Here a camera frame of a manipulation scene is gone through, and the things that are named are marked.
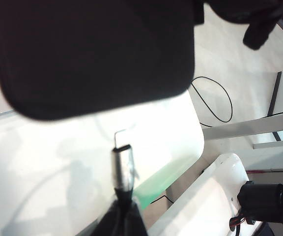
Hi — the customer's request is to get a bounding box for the black metal bar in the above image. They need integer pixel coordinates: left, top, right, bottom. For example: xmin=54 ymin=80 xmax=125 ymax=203
xmin=268 ymin=71 xmax=283 ymax=142

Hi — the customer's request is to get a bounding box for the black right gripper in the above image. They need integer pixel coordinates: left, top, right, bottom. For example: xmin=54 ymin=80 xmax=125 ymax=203
xmin=193 ymin=0 xmax=283 ymax=25

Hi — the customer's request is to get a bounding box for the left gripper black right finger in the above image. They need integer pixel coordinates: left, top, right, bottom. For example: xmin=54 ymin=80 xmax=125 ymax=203
xmin=126 ymin=198 xmax=149 ymax=236

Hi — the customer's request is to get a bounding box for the white metal frame beam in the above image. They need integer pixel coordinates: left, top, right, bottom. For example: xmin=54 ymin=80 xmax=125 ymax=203
xmin=201 ymin=114 xmax=283 ymax=149

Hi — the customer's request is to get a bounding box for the black charging cable silver plug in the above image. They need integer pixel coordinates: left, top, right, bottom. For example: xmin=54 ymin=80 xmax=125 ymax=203
xmin=110 ymin=129 xmax=136 ymax=236

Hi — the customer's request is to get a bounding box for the black smartphone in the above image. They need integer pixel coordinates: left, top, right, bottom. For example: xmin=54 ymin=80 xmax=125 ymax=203
xmin=0 ymin=0 xmax=197 ymax=121

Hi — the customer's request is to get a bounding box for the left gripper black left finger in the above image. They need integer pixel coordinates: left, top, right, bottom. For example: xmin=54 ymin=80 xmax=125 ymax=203
xmin=79 ymin=199 xmax=124 ymax=236

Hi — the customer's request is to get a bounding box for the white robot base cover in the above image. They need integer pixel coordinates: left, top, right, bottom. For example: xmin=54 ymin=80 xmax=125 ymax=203
xmin=147 ymin=152 xmax=251 ymax=236

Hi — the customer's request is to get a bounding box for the thin black floor cable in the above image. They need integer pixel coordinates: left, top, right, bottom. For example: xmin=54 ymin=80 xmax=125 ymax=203
xmin=190 ymin=76 xmax=233 ymax=123

